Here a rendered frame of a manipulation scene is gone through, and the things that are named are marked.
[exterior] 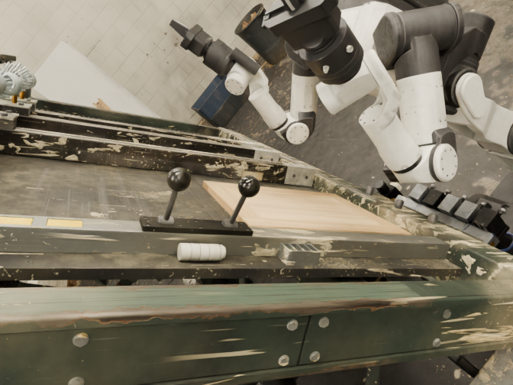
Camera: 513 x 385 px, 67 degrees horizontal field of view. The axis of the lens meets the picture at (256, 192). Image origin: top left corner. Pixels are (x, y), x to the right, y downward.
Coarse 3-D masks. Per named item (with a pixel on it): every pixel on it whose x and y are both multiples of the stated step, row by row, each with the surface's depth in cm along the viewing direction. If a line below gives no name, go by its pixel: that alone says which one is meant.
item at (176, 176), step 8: (176, 168) 60; (168, 176) 60; (176, 176) 59; (184, 176) 59; (168, 184) 60; (176, 184) 59; (184, 184) 59; (176, 192) 62; (168, 208) 64; (160, 216) 66; (168, 216) 66; (168, 224) 66
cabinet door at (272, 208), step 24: (216, 192) 106; (264, 192) 119; (288, 192) 124; (312, 192) 132; (240, 216) 90; (264, 216) 94; (288, 216) 99; (312, 216) 103; (336, 216) 108; (360, 216) 114
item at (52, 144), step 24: (0, 72) 104; (0, 96) 106; (0, 120) 106; (0, 144) 107; (24, 144) 109; (48, 144) 112; (72, 144) 114; (96, 144) 117; (120, 144) 119; (144, 144) 127; (144, 168) 124; (168, 168) 127; (192, 168) 130; (216, 168) 134; (240, 168) 137; (264, 168) 141; (288, 168) 144; (312, 168) 150
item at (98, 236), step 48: (0, 240) 56; (48, 240) 58; (96, 240) 61; (144, 240) 64; (192, 240) 68; (240, 240) 71; (288, 240) 75; (336, 240) 80; (384, 240) 87; (432, 240) 95
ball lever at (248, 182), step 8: (248, 176) 65; (240, 184) 64; (248, 184) 64; (256, 184) 64; (240, 192) 65; (248, 192) 64; (256, 192) 65; (240, 200) 67; (240, 208) 69; (232, 216) 70; (224, 224) 71; (232, 224) 71
